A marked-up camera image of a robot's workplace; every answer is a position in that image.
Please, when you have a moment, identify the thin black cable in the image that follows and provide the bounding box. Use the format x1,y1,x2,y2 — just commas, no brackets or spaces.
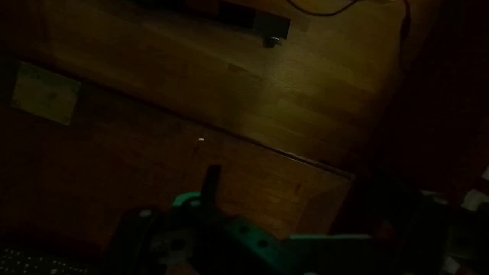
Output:
286,0,413,36

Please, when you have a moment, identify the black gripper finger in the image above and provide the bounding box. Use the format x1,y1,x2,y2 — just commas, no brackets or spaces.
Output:
201,164,222,204

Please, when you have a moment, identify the black remote control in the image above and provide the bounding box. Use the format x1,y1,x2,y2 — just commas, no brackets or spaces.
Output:
132,0,293,47

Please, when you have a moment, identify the square paper note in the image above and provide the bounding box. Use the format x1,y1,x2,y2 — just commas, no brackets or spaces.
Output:
11,60,83,125

